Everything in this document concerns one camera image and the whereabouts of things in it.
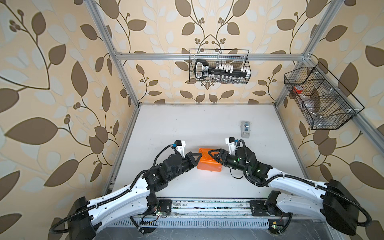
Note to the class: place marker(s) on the red capped item in basket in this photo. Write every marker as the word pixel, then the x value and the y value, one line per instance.
pixel 298 89

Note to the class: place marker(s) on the black wire basket right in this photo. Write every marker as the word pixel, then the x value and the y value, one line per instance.
pixel 326 102

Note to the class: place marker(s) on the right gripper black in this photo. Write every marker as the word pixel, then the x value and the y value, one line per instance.
pixel 221 154

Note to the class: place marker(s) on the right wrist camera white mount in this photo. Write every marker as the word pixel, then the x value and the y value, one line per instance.
pixel 232 145

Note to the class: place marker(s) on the white tape dispenser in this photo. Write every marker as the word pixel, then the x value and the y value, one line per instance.
pixel 245 129

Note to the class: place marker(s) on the orange wrapping paper sheet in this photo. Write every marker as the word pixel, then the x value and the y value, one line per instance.
pixel 207 163

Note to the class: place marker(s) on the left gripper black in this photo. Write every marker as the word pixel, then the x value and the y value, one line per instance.
pixel 194 162

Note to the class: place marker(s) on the black wire basket centre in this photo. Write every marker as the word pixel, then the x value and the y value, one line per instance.
pixel 235 57

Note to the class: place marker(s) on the black wire basket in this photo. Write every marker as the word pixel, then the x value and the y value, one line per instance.
pixel 326 102
pixel 235 57

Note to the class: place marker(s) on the black tool set in basket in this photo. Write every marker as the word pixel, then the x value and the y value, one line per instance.
pixel 217 71

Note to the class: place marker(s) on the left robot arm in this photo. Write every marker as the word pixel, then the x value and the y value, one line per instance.
pixel 92 216

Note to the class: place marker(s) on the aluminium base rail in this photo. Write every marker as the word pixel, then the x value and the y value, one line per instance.
pixel 216 214

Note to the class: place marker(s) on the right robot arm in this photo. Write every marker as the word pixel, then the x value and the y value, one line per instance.
pixel 329 202

